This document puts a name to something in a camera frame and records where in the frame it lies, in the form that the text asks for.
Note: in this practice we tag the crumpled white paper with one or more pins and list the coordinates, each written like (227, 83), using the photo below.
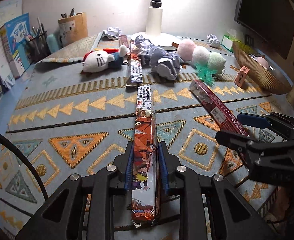
(213, 40)
(112, 33)

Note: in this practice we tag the black monitor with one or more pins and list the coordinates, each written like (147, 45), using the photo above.
(264, 17)

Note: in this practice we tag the crumpled white paper ball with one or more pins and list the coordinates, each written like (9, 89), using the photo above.
(143, 42)

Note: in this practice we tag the white lamp stand base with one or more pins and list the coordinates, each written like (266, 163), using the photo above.
(154, 20)

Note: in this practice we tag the small orange box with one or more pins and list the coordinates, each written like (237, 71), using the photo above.
(241, 76)

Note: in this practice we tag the long orange cartoon box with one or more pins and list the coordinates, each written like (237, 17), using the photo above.
(144, 120)

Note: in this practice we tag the green crystal toy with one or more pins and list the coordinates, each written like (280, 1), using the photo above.
(206, 73)

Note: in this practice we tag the blue cover book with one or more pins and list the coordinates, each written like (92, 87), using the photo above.
(14, 42)

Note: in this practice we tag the cardboard pen holder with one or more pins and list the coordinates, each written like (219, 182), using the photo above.
(74, 30)

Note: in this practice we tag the green tissue pack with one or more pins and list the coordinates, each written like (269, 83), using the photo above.
(228, 42)

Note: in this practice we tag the patterned blue woven mat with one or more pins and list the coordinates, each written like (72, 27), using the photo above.
(87, 120)

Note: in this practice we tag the black mesh pen holder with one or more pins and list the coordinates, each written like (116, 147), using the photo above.
(36, 46)

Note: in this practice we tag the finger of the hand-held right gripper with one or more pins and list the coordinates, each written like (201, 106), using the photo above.
(236, 140)
(251, 120)

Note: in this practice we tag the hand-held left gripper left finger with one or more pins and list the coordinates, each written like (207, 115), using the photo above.
(129, 170)

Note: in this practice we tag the long dark labelled box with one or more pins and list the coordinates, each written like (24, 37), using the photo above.
(135, 72)

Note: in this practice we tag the upright white books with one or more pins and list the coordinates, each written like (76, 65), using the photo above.
(2, 12)

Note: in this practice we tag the teal container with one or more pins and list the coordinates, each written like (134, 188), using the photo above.
(52, 43)

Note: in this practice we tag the pink plush toy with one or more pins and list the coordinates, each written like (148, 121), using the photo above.
(261, 61)

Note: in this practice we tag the gold ribbed bowl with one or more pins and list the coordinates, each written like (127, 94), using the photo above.
(261, 80)

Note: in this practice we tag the white cat plush toy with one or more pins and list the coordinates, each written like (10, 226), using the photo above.
(97, 61)

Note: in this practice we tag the dark red patterned box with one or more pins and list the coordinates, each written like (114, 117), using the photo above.
(124, 42)

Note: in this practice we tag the pink white green plush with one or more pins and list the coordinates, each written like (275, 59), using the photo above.
(199, 53)

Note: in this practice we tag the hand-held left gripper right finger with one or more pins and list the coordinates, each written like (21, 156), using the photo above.
(163, 170)

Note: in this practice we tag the black wall socket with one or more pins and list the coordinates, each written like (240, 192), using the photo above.
(249, 40)

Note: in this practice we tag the bundle of dark pens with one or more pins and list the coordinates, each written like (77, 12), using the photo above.
(70, 13)

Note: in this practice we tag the long dark red box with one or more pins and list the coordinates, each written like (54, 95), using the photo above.
(211, 100)

